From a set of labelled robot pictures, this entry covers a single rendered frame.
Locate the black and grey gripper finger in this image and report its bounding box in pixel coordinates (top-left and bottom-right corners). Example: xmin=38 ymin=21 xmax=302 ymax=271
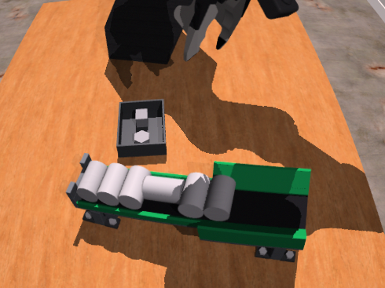
xmin=215 ymin=0 xmax=251 ymax=50
xmin=174 ymin=0 xmax=218 ymax=62

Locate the white cylinder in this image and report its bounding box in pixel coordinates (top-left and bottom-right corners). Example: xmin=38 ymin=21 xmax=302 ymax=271
xmin=142 ymin=176 xmax=185 ymax=204

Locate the light grey cylinder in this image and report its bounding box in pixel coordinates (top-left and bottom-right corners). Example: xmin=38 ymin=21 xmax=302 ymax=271
xmin=203 ymin=175 xmax=236 ymax=221
xmin=76 ymin=160 xmax=108 ymax=202
xmin=97 ymin=163 xmax=129 ymax=206
xmin=118 ymin=166 xmax=152 ymax=210
xmin=178 ymin=173 xmax=211 ymax=218

